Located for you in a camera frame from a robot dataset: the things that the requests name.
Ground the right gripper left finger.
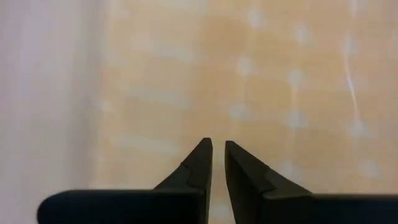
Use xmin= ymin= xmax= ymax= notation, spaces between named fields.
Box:
xmin=36 ymin=137 xmax=214 ymax=224

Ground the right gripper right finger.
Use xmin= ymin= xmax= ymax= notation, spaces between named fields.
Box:
xmin=224 ymin=140 xmax=398 ymax=224

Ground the orange checked towel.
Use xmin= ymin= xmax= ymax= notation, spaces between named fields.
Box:
xmin=0 ymin=0 xmax=398 ymax=224

